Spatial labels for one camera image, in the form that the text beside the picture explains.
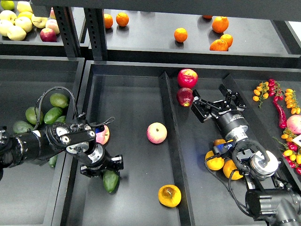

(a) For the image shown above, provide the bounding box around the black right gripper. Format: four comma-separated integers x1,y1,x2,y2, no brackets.
191,84,249,139

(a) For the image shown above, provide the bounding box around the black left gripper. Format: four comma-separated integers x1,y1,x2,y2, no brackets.
80,145,124,178

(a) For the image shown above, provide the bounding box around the dark green avocado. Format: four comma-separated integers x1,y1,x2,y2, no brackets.
103,170,119,193

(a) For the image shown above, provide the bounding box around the yellow pear stem up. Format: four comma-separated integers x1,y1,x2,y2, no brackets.
158,185,182,208

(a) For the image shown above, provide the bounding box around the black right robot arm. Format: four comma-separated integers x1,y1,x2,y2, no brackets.
191,84,301,226

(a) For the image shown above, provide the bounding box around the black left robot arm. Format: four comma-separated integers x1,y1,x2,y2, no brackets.
0,86,124,178

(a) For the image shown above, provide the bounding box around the yellow pear upper pile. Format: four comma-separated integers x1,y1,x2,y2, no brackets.
213,139,227,146

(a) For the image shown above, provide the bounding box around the yellow pear pile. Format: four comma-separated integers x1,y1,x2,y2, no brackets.
222,159,243,180
213,139,227,146
205,151,225,171

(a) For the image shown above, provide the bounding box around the yellow pear left pile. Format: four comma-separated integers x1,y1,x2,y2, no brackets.
205,151,225,171

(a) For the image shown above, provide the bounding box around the green avocado by tray edge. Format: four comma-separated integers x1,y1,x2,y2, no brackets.
55,115,66,123

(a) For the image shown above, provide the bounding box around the yellow pear middle pile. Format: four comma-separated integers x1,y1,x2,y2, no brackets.
222,159,243,180

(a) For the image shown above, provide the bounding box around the green avocado slanted middle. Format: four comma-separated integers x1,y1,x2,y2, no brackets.
44,107,63,124

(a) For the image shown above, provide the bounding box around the green avocado top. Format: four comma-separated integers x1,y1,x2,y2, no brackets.
49,93,69,108

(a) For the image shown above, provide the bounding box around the green avocado round left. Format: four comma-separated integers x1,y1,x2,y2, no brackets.
25,106,44,125

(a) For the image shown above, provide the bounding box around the dark avocado left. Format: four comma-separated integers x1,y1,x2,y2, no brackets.
13,121,33,134

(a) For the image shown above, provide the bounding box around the pink apple left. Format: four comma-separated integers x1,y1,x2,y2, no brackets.
95,125,110,145

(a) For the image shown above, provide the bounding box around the pink apple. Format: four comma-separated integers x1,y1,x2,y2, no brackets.
95,125,110,145
147,122,167,144

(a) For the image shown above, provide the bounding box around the dark red apple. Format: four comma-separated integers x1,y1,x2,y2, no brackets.
176,88,194,107

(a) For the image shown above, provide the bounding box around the orange cherry tomato bunch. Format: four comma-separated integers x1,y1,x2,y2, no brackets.
253,81,269,108

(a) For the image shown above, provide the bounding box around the bright red apple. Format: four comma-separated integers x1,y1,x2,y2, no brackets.
177,68,198,89

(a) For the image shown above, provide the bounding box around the red cherry tomato bunch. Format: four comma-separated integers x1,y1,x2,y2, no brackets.
268,79,284,101

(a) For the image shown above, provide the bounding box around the orange front right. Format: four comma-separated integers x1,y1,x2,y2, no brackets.
209,39,229,51

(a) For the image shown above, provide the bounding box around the red chili pepper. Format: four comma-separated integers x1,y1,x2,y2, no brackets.
273,96,287,129

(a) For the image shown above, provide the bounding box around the pink apple centre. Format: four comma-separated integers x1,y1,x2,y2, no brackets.
147,122,167,144

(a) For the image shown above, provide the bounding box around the orange small right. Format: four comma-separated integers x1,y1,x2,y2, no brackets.
220,34,233,48

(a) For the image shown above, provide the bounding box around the black centre tray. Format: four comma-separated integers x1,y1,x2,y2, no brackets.
64,61,301,226

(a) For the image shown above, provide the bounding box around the black tray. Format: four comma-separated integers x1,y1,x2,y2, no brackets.
0,56,85,226
64,61,301,226

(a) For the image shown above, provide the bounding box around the yellow cherry tomato bunch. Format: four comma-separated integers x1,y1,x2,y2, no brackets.
285,89,301,115

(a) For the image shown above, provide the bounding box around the pink peach right edge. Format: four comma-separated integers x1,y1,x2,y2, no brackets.
286,115,301,135

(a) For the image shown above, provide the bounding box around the black left tray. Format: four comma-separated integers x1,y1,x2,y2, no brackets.
0,56,85,226

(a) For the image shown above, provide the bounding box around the orange large right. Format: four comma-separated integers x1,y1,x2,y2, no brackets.
212,16,229,33

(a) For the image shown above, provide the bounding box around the orange centre shelf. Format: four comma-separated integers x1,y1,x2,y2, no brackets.
174,27,188,43

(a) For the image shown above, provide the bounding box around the white label card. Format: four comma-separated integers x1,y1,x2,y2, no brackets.
292,135,301,147

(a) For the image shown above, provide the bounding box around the mixed cherry tomato bunch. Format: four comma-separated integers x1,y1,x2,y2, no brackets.
273,128,301,175

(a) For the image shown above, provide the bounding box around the orange under top shelf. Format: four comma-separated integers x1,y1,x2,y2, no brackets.
202,15,213,19

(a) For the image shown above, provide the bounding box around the orange upper left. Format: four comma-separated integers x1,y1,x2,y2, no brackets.
116,12,129,27

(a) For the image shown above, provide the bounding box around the orange cut by post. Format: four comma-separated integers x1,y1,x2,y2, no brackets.
103,14,113,29

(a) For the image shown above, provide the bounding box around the black perforated post right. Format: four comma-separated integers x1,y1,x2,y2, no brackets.
84,8,108,61

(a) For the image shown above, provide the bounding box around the black perforated post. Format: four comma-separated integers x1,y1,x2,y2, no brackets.
53,6,80,57
84,8,108,61

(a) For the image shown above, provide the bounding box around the black perforated post left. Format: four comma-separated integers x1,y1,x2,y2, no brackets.
53,6,80,57

